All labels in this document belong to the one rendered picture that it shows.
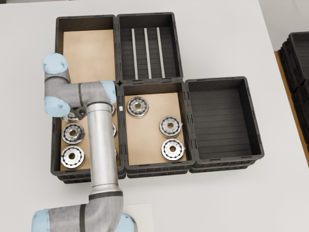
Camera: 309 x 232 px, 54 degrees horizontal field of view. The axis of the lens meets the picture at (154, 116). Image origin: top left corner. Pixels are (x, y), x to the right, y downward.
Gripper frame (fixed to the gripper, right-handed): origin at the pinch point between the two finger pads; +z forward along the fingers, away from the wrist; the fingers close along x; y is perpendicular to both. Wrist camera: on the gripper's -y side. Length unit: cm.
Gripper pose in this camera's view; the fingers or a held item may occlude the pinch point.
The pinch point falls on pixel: (71, 116)
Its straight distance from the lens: 130.0
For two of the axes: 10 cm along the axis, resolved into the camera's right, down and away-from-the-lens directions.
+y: -7.7, -6.0, 2.1
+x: -6.3, 6.5, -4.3
